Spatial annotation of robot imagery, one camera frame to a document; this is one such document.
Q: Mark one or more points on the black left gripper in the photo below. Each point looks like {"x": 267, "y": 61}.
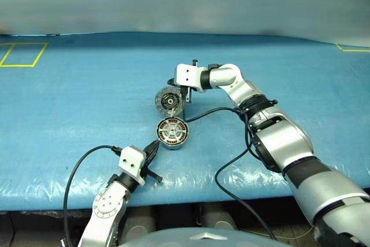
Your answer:
{"x": 145, "y": 169}

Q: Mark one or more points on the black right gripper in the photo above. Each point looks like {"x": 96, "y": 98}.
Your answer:
{"x": 188, "y": 95}

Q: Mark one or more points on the grey motor rotor disc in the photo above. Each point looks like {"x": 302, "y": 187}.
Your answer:
{"x": 167, "y": 101}

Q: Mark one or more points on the motor stator housing copper windings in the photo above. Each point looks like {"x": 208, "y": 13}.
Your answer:
{"x": 182, "y": 143}

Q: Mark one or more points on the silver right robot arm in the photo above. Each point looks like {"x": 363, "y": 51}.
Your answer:
{"x": 289, "y": 143}

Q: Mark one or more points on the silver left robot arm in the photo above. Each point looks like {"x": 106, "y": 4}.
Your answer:
{"x": 107, "y": 206}

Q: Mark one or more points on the grey rounded shape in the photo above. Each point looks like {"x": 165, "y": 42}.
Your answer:
{"x": 219, "y": 216}
{"x": 141, "y": 221}

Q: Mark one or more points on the grey robot torso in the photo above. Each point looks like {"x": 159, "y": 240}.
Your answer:
{"x": 196, "y": 238}

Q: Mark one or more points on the blue plastic table cover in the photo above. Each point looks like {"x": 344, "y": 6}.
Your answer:
{"x": 86, "y": 99}

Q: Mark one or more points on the yellow tape square outline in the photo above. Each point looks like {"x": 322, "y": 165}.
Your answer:
{"x": 37, "y": 56}

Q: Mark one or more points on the yellow tape corner outline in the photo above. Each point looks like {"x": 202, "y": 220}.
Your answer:
{"x": 342, "y": 48}

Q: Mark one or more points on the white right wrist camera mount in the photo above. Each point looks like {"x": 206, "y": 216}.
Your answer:
{"x": 188, "y": 76}

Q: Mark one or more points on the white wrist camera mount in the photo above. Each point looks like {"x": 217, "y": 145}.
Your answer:
{"x": 188, "y": 76}
{"x": 131, "y": 160}

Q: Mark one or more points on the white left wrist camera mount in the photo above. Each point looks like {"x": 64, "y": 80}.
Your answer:
{"x": 131, "y": 160}

